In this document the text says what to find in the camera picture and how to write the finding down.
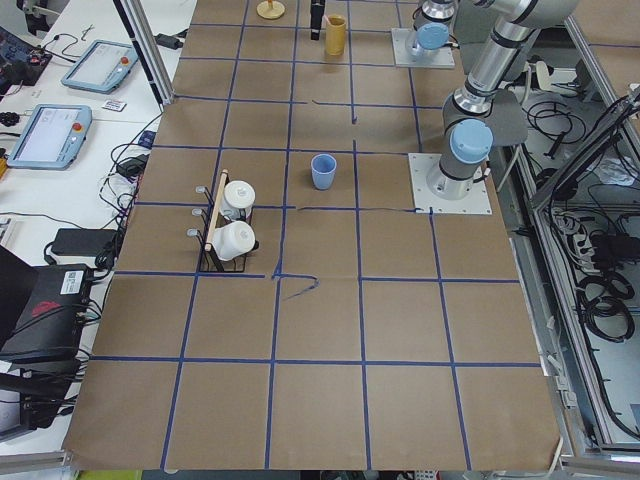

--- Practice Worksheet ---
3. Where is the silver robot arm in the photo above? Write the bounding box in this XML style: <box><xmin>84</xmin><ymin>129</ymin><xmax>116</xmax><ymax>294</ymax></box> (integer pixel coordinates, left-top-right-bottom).
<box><xmin>407</xmin><ymin>0</ymin><xmax>456</xmax><ymax>57</ymax></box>
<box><xmin>427</xmin><ymin>1</ymin><xmax>578</xmax><ymax>201</ymax></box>

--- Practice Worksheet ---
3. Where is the bamboo chopstick holder cup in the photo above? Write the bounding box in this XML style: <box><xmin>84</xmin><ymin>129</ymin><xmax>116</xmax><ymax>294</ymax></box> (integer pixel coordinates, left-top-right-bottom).
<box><xmin>325</xmin><ymin>15</ymin><xmax>347</xmax><ymax>56</ymax></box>

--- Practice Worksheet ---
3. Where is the light blue plastic cup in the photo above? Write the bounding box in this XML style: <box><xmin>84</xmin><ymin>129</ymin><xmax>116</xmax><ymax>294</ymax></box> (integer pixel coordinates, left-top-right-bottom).
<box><xmin>310</xmin><ymin>153</ymin><xmax>337</xmax><ymax>191</ymax></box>

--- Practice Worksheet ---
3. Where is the round wooden coaster stand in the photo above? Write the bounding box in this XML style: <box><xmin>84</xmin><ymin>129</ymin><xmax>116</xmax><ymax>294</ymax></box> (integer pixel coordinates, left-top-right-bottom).
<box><xmin>256</xmin><ymin>0</ymin><xmax>286</xmax><ymax>20</ymax></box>

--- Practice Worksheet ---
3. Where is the white mug far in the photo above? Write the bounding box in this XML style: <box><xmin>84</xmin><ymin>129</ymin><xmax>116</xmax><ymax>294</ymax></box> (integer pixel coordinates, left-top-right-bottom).
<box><xmin>220</xmin><ymin>180</ymin><xmax>256</xmax><ymax>221</ymax></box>

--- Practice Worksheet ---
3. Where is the white mug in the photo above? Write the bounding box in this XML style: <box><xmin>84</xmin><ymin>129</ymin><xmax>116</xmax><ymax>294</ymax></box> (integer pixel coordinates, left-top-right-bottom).
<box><xmin>213</xmin><ymin>221</ymin><xmax>256</xmax><ymax>261</ymax></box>
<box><xmin>220</xmin><ymin>180</ymin><xmax>256</xmax><ymax>221</ymax></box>

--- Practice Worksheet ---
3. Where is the upper teach pendant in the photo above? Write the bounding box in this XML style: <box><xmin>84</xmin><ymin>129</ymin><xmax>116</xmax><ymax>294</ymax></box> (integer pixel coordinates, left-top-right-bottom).
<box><xmin>61</xmin><ymin>40</ymin><xmax>138</xmax><ymax>94</ymax></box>

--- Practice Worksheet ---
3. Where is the teach pendant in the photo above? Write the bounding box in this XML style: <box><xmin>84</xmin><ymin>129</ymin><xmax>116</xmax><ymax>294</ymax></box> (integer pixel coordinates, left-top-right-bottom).
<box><xmin>7</xmin><ymin>104</ymin><xmax>92</xmax><ymax>170</ymax></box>
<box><xmin>61</xmin><ymin>40</ymin><xmax>138</xmax><ymax>94</ymax></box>

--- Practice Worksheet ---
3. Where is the white mug near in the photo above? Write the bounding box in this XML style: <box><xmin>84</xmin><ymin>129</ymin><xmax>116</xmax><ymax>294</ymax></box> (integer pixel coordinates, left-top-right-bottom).
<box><xmin>213</xmin><ymin>221</ymin><xmax>256</xmax><ymax>261</ymax></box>

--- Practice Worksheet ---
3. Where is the lower teach pendant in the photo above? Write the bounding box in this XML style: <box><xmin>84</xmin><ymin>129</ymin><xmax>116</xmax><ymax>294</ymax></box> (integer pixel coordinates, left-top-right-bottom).
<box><xmin>7</xmin><ymin>104</ymin><xmax>92</xmax><ymax>170</ymax></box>

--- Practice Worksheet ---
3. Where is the black power brick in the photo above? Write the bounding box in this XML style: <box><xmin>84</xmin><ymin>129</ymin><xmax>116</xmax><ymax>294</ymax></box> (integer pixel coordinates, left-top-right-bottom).
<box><xmin>43</xmin><ymin>228</ymin><xmax>116</xmax><ymax>265</ymax></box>

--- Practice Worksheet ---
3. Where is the black computer box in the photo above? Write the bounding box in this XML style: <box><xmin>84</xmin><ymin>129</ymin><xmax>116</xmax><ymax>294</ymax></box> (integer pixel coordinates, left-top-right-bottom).
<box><xmin>1</xmin><ymin>248</ymin><xmax>93</xmax><ymax>364</ymax></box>

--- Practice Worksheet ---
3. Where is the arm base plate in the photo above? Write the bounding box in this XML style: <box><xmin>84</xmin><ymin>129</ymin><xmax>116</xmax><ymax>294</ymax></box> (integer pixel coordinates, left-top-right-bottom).
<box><xmin>408</xmin><ymin>153</ymin><xmax>492</xmax><ymax>215</ymax></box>
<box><xmin>391</xmin><ymin>28</ymin><xmax>455</xmax><ymax>69</ymax></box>

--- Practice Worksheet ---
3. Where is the aluminium frame post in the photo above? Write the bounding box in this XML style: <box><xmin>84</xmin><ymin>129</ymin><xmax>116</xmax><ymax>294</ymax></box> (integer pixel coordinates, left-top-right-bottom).
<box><xmin>113</xmin><ymin>0</ymin><xmax>174</xmax><ymax>106</ymax></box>

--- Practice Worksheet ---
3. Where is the wooden rack handle rod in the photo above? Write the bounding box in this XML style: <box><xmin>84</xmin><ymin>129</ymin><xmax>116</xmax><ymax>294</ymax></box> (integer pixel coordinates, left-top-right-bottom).
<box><xmin>204</xmin><ymin>169</ymin><xmax>228</xmax><ymax>252</ymax></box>

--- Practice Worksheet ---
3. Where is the black wire cup rack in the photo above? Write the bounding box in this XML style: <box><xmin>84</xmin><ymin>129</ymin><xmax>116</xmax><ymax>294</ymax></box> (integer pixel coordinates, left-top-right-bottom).
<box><xmin>187</xmin><ymin>169</ymin><xmax>259</xmax><ymax>273</ymax></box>

